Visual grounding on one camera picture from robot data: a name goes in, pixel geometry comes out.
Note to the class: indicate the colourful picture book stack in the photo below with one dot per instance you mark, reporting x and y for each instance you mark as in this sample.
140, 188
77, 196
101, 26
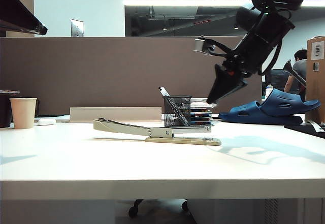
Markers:
200, 114

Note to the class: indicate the black chair caster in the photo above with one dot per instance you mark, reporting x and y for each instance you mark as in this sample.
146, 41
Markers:
134, 208

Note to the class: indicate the navy blue rubber slipper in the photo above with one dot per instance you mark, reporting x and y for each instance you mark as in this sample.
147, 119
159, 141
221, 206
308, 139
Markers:
304, 106
241, 116

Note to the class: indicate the white ceiling light strip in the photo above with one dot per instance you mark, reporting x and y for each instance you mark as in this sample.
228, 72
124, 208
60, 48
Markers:
177, 2

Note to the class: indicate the brown cardboard box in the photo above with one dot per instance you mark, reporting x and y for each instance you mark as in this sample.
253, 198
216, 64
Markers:
314, 87

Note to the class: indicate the person in grey shirt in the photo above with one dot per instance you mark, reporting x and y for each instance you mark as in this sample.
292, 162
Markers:
299, 69

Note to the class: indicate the white bottle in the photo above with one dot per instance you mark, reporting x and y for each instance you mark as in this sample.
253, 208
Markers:
269, 92

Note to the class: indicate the black mug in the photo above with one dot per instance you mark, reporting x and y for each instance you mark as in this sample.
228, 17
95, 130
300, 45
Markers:
37, 107

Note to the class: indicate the metal wall switch plate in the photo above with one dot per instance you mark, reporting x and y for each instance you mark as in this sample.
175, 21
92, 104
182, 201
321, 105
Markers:
77, 28

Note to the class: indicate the black computer monitor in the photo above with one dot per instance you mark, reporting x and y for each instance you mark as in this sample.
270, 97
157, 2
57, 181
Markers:
278, 80

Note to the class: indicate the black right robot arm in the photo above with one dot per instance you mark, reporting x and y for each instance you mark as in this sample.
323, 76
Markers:
271, 31

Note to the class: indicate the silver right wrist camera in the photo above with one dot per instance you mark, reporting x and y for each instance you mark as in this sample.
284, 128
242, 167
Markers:
200, 45

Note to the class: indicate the black mouse pad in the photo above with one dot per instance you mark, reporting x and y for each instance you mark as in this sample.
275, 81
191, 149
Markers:
304, 130

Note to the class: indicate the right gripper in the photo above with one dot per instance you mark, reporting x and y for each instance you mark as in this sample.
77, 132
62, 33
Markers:
238, 67

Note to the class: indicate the brown desk partition panel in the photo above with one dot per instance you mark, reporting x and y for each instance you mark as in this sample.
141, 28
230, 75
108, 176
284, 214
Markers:
101, 76

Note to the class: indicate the curved metal bar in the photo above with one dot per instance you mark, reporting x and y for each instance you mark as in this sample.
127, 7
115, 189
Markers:
294, 72

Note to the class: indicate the clear ballpoint pen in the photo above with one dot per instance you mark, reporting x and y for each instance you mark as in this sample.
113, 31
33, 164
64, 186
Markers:
162, 91

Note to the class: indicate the beige paper cup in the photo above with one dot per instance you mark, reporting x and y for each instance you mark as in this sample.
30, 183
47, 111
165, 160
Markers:
23, 114

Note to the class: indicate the dark cup purple lid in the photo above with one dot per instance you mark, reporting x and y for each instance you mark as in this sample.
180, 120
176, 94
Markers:
5, 112

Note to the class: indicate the black mesh pen holder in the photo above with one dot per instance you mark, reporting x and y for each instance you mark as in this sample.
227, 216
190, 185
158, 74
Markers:
166, 92
172, 114

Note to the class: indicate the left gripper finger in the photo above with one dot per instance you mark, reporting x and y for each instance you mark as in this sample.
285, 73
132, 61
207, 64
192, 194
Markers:
15, 27
15, 8

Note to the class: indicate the white earbud case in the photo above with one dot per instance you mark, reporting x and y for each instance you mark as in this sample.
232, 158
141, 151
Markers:
47, 121

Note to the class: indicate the beige long-reach stapler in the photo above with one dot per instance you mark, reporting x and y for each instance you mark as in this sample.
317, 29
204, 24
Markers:
162, 132

